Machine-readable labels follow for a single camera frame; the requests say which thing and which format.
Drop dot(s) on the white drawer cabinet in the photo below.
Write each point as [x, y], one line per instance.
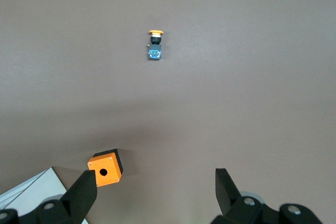
[34, 190]

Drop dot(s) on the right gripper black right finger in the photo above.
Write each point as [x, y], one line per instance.
[227, 195]

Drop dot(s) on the orange button enclosure box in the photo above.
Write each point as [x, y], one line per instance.
[111, 167]

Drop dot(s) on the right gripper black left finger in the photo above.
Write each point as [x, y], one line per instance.
[81, 195]

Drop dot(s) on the yellow mushroom push button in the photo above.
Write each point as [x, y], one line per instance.
[155, 51]

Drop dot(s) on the brown table mat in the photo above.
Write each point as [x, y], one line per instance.
[168, 98]

